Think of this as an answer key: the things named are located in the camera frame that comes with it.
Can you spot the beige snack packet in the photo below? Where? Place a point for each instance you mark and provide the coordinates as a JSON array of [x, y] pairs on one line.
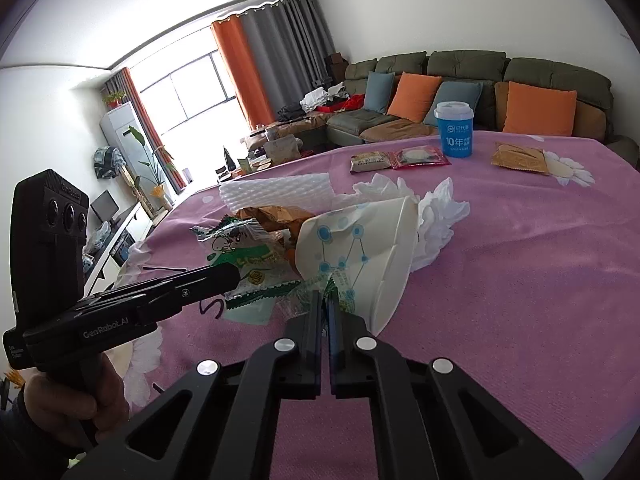
[[372, 162]]

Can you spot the green snack wrapper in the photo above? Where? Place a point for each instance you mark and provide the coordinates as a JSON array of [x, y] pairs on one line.
[[250, 265]]

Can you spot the crushed white paper cup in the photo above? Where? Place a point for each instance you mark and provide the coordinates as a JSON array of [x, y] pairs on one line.
[[370, 245]]

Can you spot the group of jars and packets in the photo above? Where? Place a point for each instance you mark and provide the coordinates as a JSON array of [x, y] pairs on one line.
[[272, 147]]

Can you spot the person's left forearm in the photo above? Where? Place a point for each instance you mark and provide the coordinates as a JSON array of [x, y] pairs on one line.
[[20, 450]]

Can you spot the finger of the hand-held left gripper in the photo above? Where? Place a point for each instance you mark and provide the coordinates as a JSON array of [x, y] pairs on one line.
[[200, 282]]

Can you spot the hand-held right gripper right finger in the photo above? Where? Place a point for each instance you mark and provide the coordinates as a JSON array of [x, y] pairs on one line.
[[334, 330]]

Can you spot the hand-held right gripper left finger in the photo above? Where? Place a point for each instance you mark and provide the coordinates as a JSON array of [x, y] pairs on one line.
[[316, 322]]

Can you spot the potted plant on air conditioner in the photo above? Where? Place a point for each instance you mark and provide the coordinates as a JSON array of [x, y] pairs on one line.
[[114, 97]]

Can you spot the brown snack wrapper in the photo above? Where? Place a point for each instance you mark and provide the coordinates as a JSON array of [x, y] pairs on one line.
[[275, 217]]

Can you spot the red snack packet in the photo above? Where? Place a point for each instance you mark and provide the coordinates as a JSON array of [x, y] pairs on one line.
[[420, 156]]

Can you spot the tall green leafy plant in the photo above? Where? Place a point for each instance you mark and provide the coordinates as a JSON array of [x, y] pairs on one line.
[[150, 160]]

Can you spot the clear plastic bag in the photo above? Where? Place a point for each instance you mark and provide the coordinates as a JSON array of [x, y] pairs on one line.
[[100, 235]]

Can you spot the grey curtain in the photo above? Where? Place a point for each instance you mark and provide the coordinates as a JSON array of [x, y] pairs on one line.
[[295, 50]]

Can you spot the brown flat packet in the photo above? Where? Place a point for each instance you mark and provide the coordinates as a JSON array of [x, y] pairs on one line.
[[517, 159]]

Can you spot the white standing air conditioner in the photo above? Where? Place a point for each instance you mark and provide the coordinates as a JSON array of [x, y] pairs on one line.
[[122, 132]]

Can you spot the blue cup with white lid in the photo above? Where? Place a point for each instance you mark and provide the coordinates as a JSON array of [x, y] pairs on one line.
[[455, 132]]

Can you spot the orange cushion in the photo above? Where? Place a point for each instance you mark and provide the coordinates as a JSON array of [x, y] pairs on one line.
[[414, 97], [540, 109]]

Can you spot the orange curtain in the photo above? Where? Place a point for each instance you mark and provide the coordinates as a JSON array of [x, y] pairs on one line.
[[242, 75], [155, 135]]

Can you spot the person's left hand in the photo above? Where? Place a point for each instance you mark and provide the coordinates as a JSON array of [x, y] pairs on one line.
[[55, 405]]

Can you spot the crumpled white tissue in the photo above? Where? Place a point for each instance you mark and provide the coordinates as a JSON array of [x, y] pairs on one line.
[[442, 220]]

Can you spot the pink flowered blanket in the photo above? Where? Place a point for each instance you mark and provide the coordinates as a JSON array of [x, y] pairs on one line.
[[525, 285]]

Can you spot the white television stand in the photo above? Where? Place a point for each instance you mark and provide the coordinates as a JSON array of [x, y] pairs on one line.
[[130, 230]]

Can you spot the green sofa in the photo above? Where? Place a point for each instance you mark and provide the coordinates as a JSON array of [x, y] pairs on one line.
[[465, 62]]

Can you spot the white foam net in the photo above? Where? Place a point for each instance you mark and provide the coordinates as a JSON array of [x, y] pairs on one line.
[[280, 190]]

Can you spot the black monitor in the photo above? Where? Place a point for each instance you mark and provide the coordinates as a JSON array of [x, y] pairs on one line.
[[104, 206]]

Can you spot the blue cushion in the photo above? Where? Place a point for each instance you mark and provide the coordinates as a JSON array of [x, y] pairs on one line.
[[379, 92], [457, 100]]

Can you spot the pile of clothes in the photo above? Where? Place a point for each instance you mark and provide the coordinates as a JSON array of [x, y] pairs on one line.
[[320, 100]]

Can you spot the blue patterned cloth cover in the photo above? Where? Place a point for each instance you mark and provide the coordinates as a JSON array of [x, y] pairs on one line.
[[107, 162]]

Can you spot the yellow wheat bunch in vase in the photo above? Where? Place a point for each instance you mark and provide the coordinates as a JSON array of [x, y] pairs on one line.
[[160, 195]]

